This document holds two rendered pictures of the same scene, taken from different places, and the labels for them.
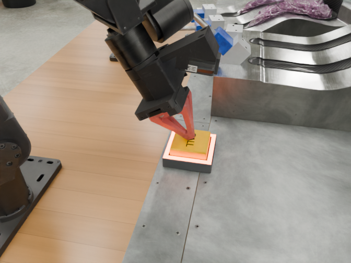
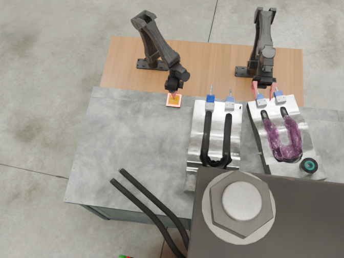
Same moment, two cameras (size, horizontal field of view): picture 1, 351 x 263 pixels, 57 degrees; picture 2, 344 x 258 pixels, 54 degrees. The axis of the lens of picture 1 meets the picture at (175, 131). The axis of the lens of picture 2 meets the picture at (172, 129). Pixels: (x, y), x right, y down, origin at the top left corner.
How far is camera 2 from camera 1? 1.73 m
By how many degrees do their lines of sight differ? 58
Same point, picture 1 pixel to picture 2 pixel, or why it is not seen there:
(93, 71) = (224, 63)
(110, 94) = (206, 73)
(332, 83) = (194, 135)
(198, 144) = (171, 101)
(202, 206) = (154, 105)
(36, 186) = (157, 67)
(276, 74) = (199, 119)
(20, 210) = (149, 67)
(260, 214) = (152, 117)
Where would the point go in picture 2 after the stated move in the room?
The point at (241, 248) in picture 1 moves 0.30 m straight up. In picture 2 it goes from (143, 113) to (135, 86)
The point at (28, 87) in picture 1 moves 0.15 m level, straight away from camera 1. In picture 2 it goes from (208, 46) to (228, 36)
